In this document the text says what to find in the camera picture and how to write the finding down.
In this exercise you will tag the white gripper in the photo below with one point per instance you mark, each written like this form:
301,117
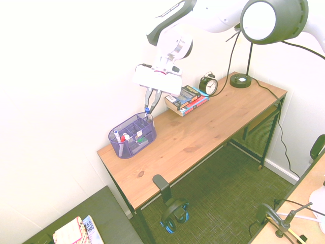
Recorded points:
158,80

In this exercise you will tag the blue and white marker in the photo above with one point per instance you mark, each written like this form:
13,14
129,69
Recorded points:
147,110

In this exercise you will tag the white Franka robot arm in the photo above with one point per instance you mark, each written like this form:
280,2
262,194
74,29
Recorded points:
210,15

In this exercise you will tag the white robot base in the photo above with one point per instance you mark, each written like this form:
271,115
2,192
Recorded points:
318,203

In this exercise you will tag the green marker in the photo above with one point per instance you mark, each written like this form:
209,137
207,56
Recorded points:
141,139

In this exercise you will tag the red marker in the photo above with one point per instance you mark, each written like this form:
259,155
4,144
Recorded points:
123,138

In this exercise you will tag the blue capped white marker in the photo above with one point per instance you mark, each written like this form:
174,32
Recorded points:
118,139

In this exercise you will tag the red book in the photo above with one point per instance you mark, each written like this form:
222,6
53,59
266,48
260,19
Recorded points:
196,103

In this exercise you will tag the purple mesh desk organizer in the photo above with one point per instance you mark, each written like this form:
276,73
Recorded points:
133,142

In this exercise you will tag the blue book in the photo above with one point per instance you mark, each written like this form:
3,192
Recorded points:
200,104

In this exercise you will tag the black twin bell alarm clock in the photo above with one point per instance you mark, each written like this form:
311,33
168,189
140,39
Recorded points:
208,85

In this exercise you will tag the black headphone hanger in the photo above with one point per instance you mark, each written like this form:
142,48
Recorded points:
163,189

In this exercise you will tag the black desk lamp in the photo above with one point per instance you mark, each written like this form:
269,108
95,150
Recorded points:
241,81

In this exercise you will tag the black and blue headphones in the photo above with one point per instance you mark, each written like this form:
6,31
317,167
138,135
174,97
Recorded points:
175,213

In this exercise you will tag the black bench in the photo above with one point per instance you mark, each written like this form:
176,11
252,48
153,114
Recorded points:
111,218

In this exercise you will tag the blue magazine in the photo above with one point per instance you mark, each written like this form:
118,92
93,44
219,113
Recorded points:
92,230

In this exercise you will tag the pink patterned book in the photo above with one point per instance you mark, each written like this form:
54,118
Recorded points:
68,231

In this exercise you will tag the black metal clamp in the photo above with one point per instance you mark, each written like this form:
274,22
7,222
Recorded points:
275,216

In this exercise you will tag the black chair back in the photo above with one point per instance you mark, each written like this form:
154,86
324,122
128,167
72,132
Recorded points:
317,147

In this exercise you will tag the light wooden robot table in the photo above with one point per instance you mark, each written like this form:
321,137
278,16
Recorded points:
304,188

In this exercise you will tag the wooden desk with black frame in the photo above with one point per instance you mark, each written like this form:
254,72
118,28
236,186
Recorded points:
190,145

